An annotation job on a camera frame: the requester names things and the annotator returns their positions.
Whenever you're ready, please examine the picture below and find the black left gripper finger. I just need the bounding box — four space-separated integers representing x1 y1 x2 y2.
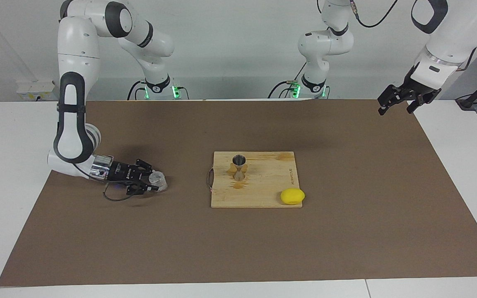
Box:
406 98 429 114
377 84 408 115

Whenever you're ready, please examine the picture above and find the clear glass cup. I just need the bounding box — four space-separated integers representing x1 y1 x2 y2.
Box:
148 171 168 192

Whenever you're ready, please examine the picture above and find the steel double jigger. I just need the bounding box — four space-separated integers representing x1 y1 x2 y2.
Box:
231 154 247 182

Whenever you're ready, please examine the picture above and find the brown table mat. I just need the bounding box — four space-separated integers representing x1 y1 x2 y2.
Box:
0 99 477 287

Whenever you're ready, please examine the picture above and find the bamboo cutting board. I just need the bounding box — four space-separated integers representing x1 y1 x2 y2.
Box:
207 151 303 208

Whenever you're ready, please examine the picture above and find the yellow lemon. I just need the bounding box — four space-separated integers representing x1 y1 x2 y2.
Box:
280 188 305 205

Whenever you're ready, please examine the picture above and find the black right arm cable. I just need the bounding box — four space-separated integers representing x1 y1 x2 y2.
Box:
103 182 140 202

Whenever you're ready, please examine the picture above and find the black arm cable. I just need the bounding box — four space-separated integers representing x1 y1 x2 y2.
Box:
348 0 477 73
103 182 140 202

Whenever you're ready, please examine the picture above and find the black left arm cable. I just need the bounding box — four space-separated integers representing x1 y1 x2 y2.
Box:
348 0 477 73

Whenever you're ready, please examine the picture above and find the black right base cable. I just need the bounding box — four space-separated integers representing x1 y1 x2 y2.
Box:
127 80 146 101

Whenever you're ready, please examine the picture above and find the black base cable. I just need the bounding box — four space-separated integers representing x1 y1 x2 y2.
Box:
127 80 146 101
267 62 307 99

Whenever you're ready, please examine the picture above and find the black left base cable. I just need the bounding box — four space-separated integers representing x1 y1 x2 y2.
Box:
267 62 307 99

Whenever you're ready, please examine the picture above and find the white wall power strip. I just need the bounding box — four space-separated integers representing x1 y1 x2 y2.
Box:
16 81 61 101

